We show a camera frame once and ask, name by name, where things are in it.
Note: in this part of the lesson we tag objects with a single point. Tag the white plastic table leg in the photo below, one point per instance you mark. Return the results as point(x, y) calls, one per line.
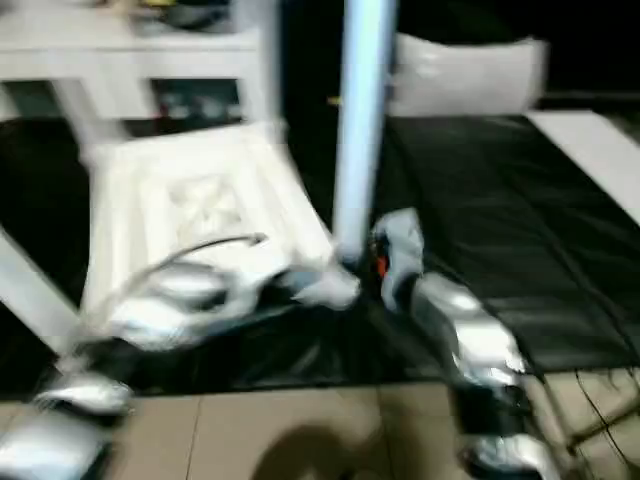
point(267, 65)
point(365, 125)
point(30, 290)
point(90, 120)

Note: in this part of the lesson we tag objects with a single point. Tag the white plastic table top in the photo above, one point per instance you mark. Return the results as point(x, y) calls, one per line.
point(150, 200)

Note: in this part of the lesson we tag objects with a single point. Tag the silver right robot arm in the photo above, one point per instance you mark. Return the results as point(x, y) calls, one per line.
point(475, 325)

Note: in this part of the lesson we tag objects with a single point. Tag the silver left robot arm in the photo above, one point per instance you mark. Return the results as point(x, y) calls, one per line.
point(165, 300)

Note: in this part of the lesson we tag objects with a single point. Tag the black work mat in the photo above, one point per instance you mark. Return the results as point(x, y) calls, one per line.
point(500, 200)

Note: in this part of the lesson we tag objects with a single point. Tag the light grey pillow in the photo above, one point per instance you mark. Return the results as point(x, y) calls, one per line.
point(465, 75)

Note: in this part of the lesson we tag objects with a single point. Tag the black sofa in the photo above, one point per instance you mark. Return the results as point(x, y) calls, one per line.
point(310, 50)

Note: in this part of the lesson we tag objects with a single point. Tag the white flat board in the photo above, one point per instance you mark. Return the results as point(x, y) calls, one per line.
point(590, 145)

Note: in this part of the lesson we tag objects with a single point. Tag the dark bag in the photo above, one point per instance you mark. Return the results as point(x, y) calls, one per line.
point(195, 15)

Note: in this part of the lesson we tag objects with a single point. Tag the white cabinet with glass doors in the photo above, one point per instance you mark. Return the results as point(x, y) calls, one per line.
point(100, 55)

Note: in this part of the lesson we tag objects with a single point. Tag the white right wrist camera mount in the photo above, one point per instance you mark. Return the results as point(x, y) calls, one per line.
point(405, 240)

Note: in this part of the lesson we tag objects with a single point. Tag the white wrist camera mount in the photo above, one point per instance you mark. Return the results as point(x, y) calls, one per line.
point(245, 295)
point(405, 240)

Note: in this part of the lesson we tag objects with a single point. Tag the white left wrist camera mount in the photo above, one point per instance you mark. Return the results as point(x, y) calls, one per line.
point(245, 295)

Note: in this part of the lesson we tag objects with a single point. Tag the black table frame leg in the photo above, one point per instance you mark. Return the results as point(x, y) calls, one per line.
point(600, 425)

